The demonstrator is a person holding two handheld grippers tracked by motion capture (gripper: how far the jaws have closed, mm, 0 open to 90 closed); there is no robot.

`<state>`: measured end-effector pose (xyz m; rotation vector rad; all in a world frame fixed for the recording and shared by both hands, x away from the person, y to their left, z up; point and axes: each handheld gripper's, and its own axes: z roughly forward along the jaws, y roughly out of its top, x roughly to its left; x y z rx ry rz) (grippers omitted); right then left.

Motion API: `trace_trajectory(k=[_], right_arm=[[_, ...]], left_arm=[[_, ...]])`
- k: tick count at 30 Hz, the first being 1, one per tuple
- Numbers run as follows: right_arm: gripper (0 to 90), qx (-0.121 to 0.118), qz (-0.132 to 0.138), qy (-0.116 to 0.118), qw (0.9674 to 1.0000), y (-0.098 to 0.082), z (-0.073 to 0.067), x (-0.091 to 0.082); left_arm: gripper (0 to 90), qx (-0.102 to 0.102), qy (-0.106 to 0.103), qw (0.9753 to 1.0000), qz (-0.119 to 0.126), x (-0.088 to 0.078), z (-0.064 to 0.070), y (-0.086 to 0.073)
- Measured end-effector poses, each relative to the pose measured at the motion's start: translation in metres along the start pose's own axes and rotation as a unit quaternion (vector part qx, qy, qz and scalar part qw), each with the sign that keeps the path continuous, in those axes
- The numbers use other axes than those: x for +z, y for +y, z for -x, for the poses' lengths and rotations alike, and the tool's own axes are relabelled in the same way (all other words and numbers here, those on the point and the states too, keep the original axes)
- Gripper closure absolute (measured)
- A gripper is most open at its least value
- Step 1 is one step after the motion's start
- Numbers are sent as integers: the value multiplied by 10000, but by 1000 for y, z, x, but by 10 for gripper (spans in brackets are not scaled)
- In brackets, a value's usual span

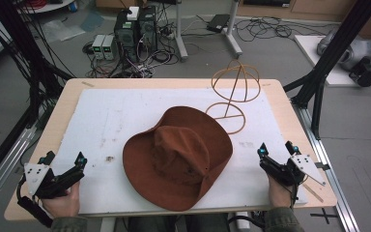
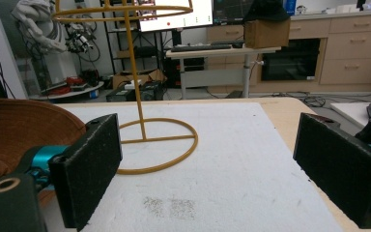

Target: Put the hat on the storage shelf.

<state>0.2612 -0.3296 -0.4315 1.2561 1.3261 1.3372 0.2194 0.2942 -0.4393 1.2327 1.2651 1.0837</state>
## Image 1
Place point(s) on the grey power supply unit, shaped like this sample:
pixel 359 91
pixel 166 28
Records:
pixel 110 47
pixel 98 46

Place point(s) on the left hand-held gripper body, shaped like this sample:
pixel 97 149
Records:
pixel 42 180

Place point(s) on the white foam board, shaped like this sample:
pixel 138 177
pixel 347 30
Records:
pixel 109 122

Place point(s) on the clear plastic sheet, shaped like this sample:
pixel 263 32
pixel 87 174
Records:
pixel 62 30

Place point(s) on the blue sheet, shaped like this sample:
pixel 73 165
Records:
pixel 91 22

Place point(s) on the brown wide-brim hat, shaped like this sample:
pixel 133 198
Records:
pixel 177 161

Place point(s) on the black metal frame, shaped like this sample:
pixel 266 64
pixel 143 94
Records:
pixel 29 48
pixel 331 54

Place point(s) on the white metal stand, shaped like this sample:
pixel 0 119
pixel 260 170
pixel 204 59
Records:
pixel 230 32

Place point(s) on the person's right hand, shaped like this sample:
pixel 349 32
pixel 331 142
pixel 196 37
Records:
pixel 278 195

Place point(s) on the white box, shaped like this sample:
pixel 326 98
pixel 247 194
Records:
pixel 133 13

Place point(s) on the black computer tower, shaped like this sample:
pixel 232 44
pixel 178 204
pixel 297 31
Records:
pixel 148 29
pixel 126 37

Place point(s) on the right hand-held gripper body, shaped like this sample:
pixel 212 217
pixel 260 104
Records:
pixel 286 172

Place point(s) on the person's left hand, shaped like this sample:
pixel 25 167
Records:
pixel 62 204

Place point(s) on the grey robot shell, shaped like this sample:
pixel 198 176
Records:
pixel 351 53

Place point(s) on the thin wooden stick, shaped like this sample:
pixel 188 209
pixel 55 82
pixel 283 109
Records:
pixel 313 192

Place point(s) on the person's legs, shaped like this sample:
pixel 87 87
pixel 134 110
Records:
pixel 177 224

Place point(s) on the black flat box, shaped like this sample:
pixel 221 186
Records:
pixel 218 23

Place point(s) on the white power strip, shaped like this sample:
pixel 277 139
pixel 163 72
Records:
pixel 242 220

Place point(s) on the black device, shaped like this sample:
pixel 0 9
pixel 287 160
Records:
pixel 365 72

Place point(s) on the white platform board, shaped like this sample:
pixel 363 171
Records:
pixel 335 77

